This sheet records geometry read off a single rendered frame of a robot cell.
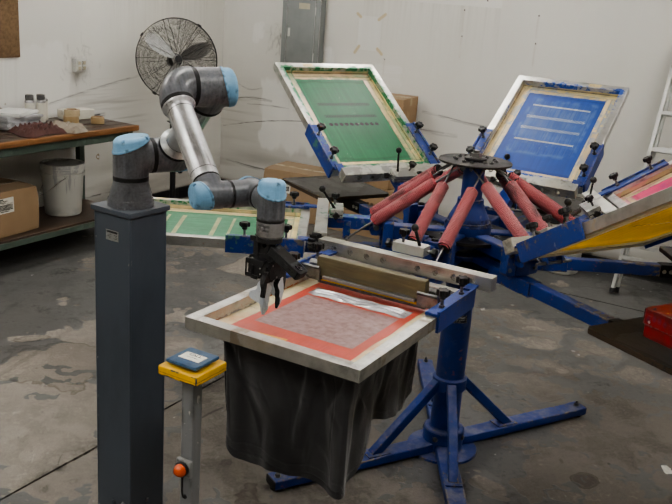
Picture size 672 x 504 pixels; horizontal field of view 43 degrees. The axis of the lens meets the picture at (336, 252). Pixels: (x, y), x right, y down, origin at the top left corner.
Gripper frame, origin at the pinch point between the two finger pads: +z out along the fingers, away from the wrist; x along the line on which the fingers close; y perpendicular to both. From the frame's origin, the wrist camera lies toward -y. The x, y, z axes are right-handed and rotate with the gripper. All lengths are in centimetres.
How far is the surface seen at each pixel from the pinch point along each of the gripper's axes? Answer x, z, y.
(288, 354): 2.1, 11.0, -7.5
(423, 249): -85, 1, -6
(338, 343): -16.8, 12.7, -12.4
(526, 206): -132, -10, -27
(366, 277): -56, 6, 1
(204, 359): 18.6, 11.3, 8.1
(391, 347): -16.7, 9.1, -29.2
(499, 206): -122, -10, -19
